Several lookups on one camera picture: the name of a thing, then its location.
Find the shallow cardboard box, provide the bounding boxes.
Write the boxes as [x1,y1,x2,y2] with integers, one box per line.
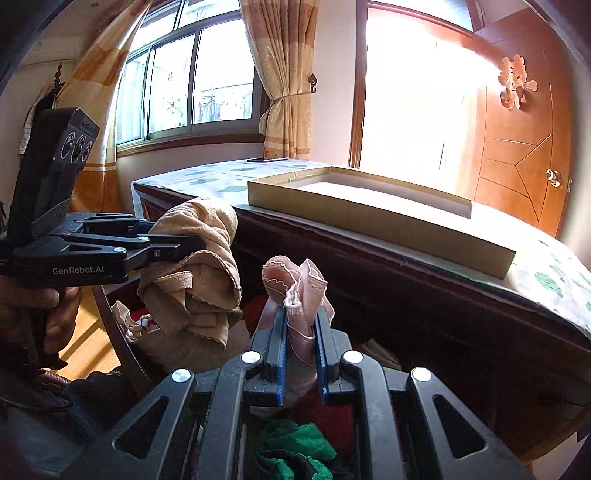
[247,166,518,280]

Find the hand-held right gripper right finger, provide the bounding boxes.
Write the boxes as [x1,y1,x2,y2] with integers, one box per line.
[315,311,536,480]

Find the hanging clothes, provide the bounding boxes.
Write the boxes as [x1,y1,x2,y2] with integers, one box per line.
[18,90,56,158]

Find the wooden coat rack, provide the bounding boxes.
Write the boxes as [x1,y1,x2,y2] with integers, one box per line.
[48,62,65,100]

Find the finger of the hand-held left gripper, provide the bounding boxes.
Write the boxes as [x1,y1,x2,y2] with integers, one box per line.
[62,232,206,273]
[69,213,155,237]

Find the wooden door frame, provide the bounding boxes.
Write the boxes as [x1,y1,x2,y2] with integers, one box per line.
[348,0,481,169]

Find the person's dark jacket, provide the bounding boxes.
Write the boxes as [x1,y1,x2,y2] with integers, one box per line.
[0,367,155,480]

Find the white cloth with red trim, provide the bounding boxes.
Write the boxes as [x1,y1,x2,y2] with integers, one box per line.
[113,300,155,344]

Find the person's left hand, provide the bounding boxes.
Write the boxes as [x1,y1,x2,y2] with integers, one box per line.
[0,277,83,367]

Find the green underwear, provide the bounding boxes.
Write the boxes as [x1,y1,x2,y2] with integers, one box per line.
[256,420,338,480]

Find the brown wooden door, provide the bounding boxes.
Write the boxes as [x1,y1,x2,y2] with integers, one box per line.
[473,9,573,238]

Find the clothes on outdoor line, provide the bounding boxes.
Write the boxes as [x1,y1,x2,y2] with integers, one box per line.
[198,95,252,121]

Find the tied beige curtain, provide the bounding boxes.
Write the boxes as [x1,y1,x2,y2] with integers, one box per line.
[240,0,319,160]

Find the beige underwear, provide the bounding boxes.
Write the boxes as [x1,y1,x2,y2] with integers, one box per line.
[137,196,245,349]

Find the orange-banded beige curtain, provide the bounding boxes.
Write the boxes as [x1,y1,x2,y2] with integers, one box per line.
[55,0,155,213]

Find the dark wooden desk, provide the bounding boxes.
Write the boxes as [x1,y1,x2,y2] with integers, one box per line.
[131,182,585,416]

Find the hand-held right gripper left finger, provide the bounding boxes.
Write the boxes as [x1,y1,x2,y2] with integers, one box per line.
[60,305,289,480]

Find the sliding glass window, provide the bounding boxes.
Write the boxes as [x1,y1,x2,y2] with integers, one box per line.
[115,0,266,153]

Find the white air conditioner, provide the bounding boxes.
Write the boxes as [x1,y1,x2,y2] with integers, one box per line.
[14,39,77,70]

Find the brown braided strap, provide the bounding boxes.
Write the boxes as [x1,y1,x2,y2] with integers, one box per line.
[39,369,77,393]

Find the paper door decoration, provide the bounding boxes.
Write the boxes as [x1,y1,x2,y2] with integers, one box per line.
[498,54,539,110]

